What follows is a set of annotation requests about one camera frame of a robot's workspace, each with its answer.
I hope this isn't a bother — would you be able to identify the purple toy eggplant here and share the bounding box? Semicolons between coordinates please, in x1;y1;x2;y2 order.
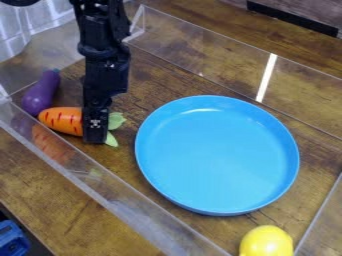
21;69;60;116

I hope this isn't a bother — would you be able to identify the blue object at corner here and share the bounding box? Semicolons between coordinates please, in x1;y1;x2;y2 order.
0;220;31;256

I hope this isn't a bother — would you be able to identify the blue round plate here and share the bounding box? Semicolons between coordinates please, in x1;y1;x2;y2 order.
135;95;299;216

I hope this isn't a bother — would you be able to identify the yellow toy lemon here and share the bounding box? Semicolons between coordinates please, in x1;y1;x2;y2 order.
239;225;294;256

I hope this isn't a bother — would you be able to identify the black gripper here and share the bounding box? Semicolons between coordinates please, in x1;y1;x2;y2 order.
81;54;131;144

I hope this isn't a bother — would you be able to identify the orange toy carrot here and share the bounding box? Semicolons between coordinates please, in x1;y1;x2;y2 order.
37;107;125;147

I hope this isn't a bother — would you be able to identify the clear acrylic tray wall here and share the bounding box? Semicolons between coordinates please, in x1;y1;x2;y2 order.
0;0;342;256

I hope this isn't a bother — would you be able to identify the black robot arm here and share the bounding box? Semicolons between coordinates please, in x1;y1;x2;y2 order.
69;0;131;144

